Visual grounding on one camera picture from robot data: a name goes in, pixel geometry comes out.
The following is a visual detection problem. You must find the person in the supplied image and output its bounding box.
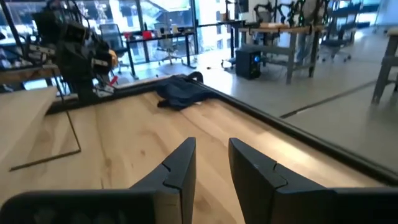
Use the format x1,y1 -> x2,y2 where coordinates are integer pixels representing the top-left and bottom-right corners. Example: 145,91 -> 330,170
294,0 -> 317,65

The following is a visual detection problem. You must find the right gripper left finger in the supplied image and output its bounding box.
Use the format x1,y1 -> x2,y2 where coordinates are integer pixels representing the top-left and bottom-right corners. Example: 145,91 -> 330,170
130,136 -> 198,224

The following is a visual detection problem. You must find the black metal table frame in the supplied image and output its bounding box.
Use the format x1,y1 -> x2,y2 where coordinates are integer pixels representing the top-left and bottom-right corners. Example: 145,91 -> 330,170
46,71 -> 398,187

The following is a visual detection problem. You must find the black-legged desk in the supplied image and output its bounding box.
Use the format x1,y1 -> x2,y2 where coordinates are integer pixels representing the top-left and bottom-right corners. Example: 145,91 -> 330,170
124,29 -> 197,79

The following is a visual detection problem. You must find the dark blue cloth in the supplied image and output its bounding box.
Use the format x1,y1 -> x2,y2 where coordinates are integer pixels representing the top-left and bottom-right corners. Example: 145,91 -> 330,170
155,74 -> 218,111

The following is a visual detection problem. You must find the grey office chair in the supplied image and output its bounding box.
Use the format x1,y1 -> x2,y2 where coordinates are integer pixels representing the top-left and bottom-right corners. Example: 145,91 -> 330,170
154,23 -> 182,67

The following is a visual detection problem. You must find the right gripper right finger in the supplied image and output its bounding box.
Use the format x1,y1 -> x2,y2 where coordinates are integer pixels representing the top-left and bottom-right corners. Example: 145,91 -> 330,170
228,138 -> 337,224

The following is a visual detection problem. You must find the black computer tower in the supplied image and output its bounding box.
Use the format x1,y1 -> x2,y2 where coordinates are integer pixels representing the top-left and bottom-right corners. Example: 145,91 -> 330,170
235,48 -> 262,80

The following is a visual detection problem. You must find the light wooden shelf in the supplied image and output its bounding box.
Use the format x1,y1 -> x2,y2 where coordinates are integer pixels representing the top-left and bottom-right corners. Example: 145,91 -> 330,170
0,86 -> 82,172

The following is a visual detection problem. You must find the grey table leg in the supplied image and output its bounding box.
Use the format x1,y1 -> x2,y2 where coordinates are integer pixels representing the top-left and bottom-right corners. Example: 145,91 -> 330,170
371,27 -> 398,105

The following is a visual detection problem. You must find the wooden table with grey legs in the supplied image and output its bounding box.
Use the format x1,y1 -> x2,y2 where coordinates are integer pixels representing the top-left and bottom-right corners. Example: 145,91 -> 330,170
238,24 -> 325,85

